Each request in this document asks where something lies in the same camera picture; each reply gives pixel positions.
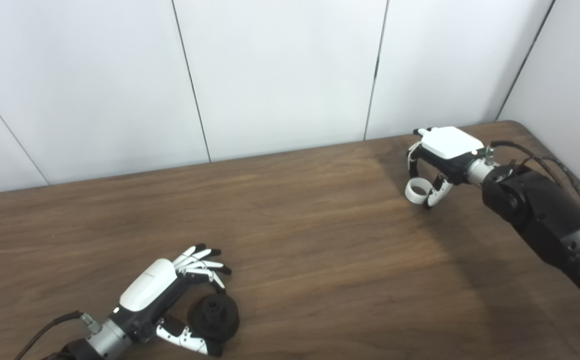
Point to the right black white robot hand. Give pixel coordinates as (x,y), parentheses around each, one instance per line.
(450,142)

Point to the round black part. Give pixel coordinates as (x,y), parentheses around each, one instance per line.
(217,317)

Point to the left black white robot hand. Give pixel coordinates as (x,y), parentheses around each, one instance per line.
(145,287)

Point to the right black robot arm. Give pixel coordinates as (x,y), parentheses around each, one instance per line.
(545,215)

